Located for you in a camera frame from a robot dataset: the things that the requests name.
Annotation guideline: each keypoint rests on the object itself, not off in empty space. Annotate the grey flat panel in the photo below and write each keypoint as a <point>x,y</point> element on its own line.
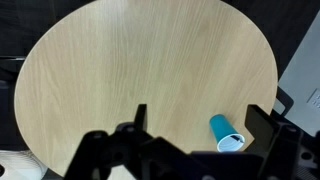
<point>300,83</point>

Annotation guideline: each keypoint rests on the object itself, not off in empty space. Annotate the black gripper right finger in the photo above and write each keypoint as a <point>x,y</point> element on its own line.
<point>281,146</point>

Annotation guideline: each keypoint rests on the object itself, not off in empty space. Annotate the blue plastic cup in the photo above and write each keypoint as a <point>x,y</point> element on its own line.
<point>220,128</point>

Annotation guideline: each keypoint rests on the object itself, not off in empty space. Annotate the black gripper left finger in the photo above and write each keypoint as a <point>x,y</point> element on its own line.
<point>96,150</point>

